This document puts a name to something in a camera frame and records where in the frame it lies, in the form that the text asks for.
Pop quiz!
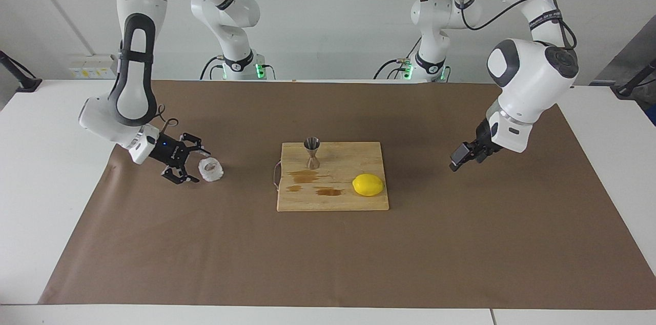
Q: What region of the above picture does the steel double jigger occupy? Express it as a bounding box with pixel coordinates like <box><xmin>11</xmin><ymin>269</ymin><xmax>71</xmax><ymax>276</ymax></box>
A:
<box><xmin>303</xmin><ymin>137</ymin><xmax>321</xmax><ymax>170</ymax></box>

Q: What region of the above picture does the clear textured glass cup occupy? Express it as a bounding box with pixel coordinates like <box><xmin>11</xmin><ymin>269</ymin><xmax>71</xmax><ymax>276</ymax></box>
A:
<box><xmin>198</xmin><ymin>157</ymin><xmax>224</xmax><ymax>182</ymax></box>

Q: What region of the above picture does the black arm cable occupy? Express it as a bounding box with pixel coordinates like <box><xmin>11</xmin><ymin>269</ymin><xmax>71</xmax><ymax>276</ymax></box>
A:
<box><xmin>154</xmin><ymin>104</ymin><xmax>180</xmax><ymax>136</ymax></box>
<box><xmin>458</xmin><ymin>0</ymin><xmax>579</xmax><ymax>51</ymax></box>

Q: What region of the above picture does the brown paper table mat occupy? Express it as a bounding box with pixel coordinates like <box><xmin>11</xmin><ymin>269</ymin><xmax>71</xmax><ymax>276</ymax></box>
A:
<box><xmin>38</xmin><ymin>79</ymin><xmax>656</xmax><ymax>310</ymax></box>

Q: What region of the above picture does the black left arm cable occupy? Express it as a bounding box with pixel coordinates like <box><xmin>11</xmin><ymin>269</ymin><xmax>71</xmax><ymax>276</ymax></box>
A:
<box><xmin>458</xmin><ymin>0</ymin><xmax>579</xmax><ymax>51</ymax></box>

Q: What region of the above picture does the yellow lemon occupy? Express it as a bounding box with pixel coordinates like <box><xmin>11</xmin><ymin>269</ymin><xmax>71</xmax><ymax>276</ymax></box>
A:
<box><xmin>352</xmin><ymin>173</ymin><xmax>385</xmax><ymax>197</ymax></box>

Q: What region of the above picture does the black camera stand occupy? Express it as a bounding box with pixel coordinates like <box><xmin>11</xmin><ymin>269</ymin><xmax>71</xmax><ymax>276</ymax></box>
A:
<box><xmin>612</xmin><ymin>58</ymin><xmax>656</xmax><ymax>100</ymax></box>
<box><xmin>0</xmin><ymin>51</ymin><xmax>43</xmax><ymax>93</ymax></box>

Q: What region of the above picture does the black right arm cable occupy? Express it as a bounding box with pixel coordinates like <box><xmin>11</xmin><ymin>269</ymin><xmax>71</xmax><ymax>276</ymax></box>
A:
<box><xmin>154</xmin><ymin>104</ymin><xmax>180</xmax><ymax>136</ymax></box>

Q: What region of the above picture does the black base power cable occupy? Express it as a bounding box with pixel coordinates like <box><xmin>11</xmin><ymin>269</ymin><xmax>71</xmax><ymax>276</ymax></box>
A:
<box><xmin>373</xmin><ymin>38</ymin><xmax>423</xmax><ymax>80</ymax></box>
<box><xmin>199</xmin><ymin>56</ymin><xmax>226</xmax><ymax>80</ymax></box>

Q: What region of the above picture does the wooden cutting board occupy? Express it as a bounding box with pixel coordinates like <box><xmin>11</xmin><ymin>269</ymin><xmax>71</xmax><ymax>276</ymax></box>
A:
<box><xmin>273</xmin><ymin>141</ymin><xmax>390</xmax><ymax>212</ymax></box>

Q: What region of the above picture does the white wall socket strip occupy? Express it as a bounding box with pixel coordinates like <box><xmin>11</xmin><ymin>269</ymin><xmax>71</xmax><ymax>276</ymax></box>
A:
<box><xmin>69</xmin><ymin>54</ymin><xmax>117</xmax><ymax>79</ymax></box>

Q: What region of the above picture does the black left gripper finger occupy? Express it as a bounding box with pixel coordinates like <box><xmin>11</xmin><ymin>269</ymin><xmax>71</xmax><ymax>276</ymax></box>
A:
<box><xmin>449</xmin><ymin>141</ymin><xmax>480</xmax><ymax>172</ymax></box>

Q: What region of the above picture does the grey partition panel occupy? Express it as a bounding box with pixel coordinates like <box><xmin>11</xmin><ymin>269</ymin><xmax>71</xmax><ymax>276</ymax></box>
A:
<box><xmin>594</xmin><ymin>15</ymin><xmax>656</xmax><ymax>85</ymax></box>

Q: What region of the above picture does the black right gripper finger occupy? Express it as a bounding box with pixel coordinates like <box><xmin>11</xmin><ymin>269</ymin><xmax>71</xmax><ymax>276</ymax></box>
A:
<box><xmin>160</xmin><ymin>165</ymin><xmax>201</xmax><ymax>186</ymax></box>
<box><xmin>178</xmin><ymin>132</ymin><xmax>212</xmax><ymax>157</ymax></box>

